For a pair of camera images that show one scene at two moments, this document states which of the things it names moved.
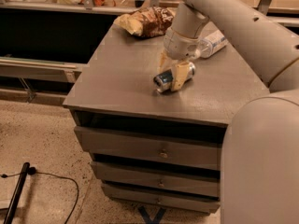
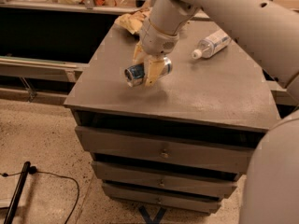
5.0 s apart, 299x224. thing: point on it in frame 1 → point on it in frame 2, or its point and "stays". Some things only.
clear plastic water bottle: x=211 y=44 stays
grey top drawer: x=106 y=145 stays
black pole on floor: x=17 y=194 stays
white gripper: x=179 y=46 → x=156 y=41
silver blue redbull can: x=163 y=81 → x=135 y=75
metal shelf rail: x=37 y=69 stays
